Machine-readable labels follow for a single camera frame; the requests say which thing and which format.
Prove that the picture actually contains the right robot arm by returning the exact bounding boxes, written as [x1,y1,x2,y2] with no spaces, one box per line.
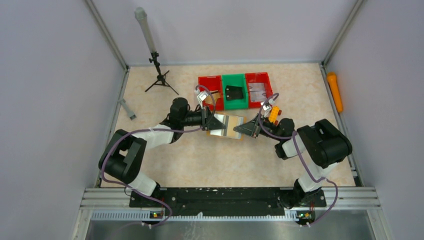
[234,115,353,205]

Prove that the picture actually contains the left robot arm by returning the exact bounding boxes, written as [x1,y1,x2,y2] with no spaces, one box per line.
[98,97,226,197]

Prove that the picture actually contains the gold card in red bin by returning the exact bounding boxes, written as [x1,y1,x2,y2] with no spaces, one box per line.
[211,91,221,103]

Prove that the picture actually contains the silver VIP cards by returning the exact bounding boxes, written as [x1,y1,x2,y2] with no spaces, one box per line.
[248,82,267,102]

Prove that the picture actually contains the black card in green bin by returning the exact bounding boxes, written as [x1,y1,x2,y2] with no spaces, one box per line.
[225,85,244,101]

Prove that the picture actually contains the red bin with cards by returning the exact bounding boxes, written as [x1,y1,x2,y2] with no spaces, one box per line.
[245,72,274,109]

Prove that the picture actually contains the yellow toy brick car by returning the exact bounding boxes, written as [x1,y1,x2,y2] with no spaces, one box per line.
[267,106,282,126]

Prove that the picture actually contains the red bin left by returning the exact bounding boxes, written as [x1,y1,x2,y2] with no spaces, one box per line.
[198,75,224,111]

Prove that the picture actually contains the green plastic bin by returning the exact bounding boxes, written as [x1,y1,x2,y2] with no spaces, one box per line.
[221,73,248,110]

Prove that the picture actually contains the orange flashlight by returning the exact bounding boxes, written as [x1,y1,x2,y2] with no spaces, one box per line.
[326,72,344,113]

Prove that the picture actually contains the black tripod with grey tube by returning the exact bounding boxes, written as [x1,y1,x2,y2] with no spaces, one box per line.
[134,7,179,95]

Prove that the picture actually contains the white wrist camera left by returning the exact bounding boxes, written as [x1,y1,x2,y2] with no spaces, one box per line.
[196,91,210,109]

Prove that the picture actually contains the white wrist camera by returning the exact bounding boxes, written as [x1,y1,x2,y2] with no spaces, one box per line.
[261,102,274,117]
[196,91,210,109]

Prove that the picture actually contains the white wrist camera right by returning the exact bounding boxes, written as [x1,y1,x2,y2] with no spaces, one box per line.
[261,102,274,117]

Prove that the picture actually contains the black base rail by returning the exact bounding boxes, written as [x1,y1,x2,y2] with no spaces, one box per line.
[129,187,327,217]

